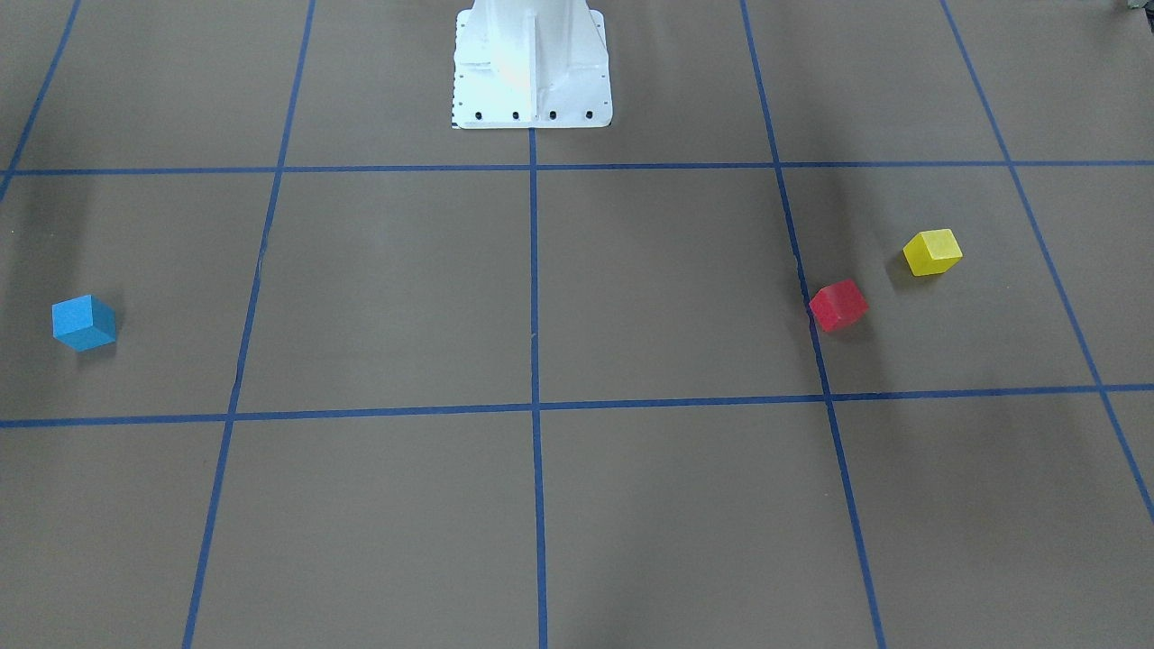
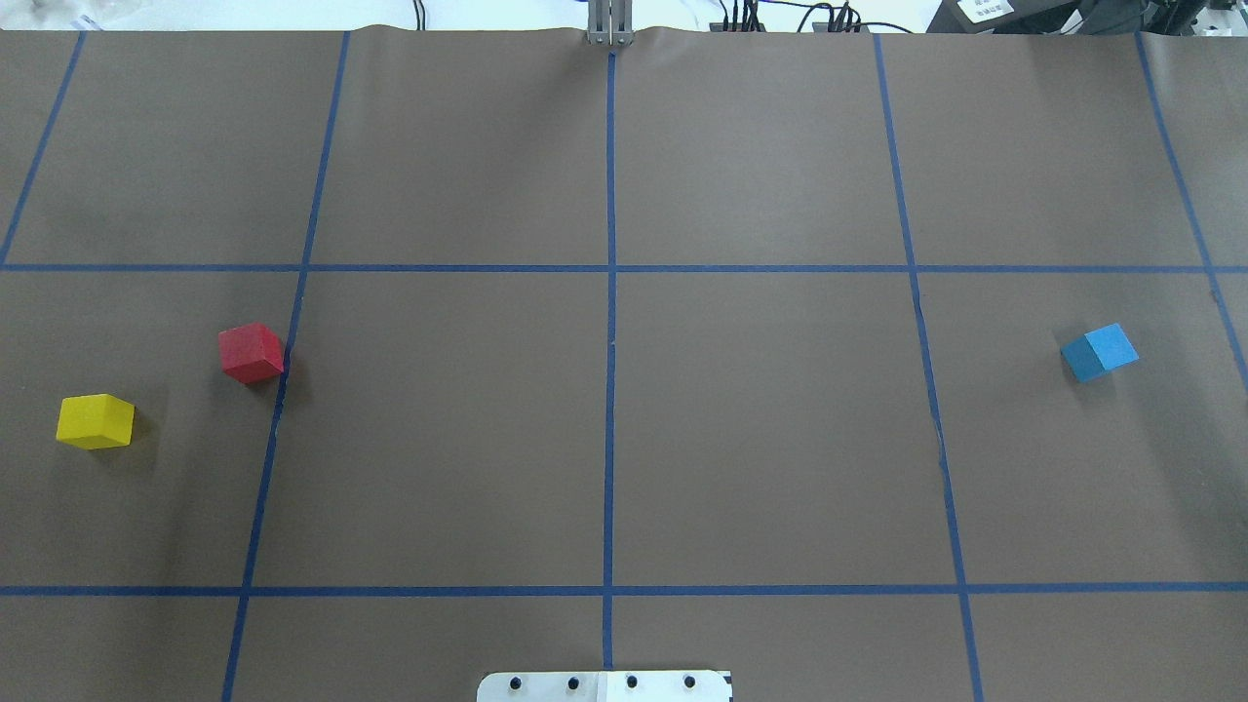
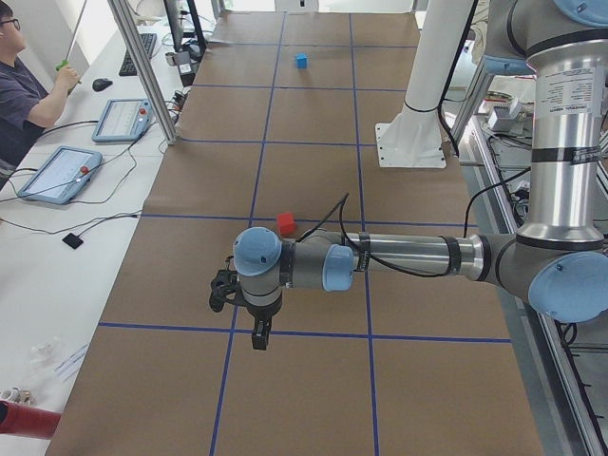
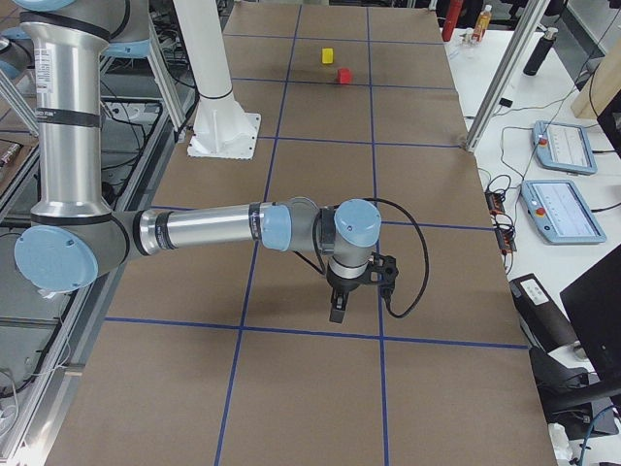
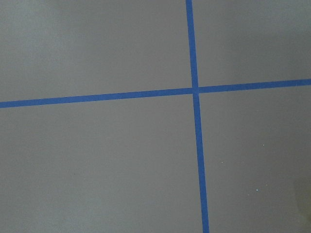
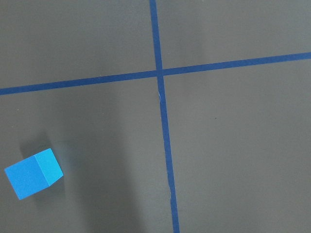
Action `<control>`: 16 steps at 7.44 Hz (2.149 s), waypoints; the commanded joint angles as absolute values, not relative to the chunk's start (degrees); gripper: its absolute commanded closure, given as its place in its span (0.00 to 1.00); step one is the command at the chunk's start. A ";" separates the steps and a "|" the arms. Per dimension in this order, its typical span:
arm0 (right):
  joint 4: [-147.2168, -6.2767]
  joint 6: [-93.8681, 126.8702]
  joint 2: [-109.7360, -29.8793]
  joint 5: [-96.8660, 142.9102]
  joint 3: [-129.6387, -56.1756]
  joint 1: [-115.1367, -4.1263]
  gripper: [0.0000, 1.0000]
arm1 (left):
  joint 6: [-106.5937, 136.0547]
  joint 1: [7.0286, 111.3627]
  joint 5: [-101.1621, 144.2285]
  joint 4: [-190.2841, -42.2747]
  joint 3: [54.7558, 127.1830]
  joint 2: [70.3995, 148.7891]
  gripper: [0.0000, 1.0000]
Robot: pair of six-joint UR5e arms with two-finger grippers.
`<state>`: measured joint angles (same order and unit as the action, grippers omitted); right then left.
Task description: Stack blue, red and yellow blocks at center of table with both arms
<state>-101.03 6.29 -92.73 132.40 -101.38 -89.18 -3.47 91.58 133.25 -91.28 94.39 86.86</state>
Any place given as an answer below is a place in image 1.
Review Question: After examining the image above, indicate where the yellow block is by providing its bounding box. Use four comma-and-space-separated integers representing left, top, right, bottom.
902, 229, 964, 277

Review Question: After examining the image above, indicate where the blue block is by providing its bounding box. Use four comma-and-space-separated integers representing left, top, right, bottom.
52, 294, 118, 352

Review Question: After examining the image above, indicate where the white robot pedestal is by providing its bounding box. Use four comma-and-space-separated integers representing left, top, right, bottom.
451, 1, 614, 129

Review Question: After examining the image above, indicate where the red block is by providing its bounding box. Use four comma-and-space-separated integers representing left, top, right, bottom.
808, 279, 870, 333

